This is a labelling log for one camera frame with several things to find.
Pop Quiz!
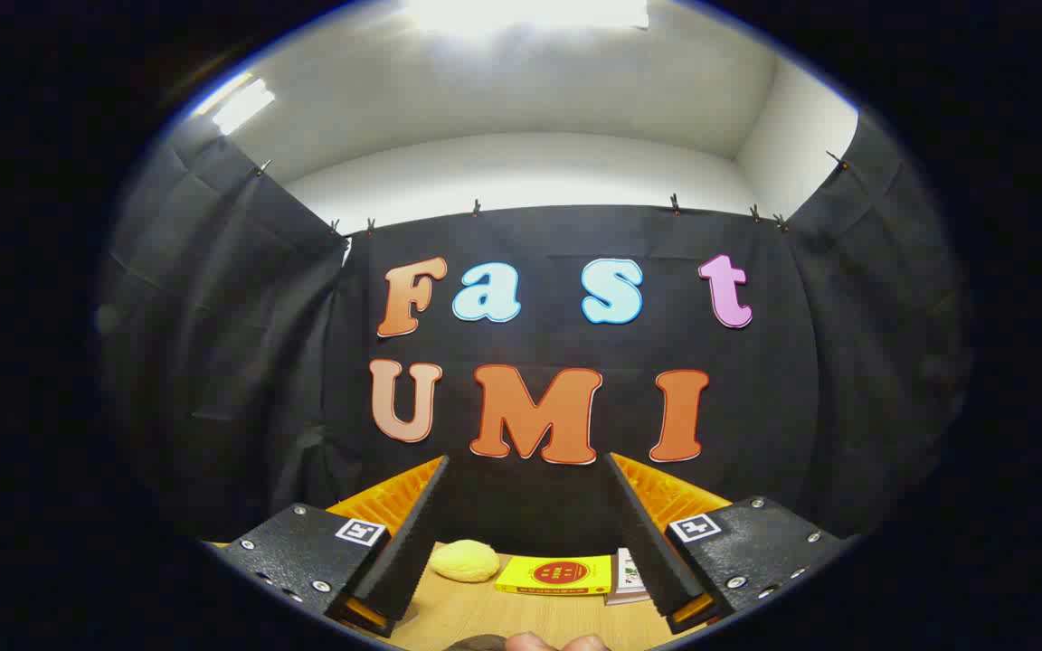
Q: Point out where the yellow round plush cushion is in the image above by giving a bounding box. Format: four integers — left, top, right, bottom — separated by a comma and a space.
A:
428, 539, 501, 583

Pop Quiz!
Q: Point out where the ceiling light panel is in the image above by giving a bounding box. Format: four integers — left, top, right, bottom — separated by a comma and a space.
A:
195, 76, 276, 137

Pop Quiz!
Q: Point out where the yellow book with red circle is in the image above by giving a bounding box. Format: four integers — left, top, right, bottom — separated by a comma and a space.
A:
494, 554, 613, 596

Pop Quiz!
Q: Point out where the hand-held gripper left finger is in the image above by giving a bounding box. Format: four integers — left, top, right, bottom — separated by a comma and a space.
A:
212, 455, 451, 639

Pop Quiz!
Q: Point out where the white illustrated cover book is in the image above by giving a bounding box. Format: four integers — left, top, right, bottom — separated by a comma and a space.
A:
616, 547, 649, 594

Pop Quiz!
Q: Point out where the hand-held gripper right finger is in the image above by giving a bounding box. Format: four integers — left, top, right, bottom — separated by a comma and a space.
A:
604, 452, 852, 636

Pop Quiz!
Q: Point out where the black backdrop cloth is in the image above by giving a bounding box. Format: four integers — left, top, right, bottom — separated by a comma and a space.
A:
96, 108, 974, 557

